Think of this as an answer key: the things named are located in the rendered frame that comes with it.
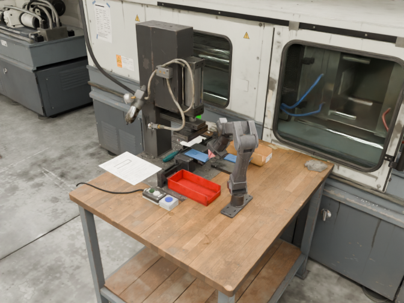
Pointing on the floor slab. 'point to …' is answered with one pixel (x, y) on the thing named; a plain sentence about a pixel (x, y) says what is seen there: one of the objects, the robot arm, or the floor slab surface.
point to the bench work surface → (206, 237)
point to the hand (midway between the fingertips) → (209, 157)
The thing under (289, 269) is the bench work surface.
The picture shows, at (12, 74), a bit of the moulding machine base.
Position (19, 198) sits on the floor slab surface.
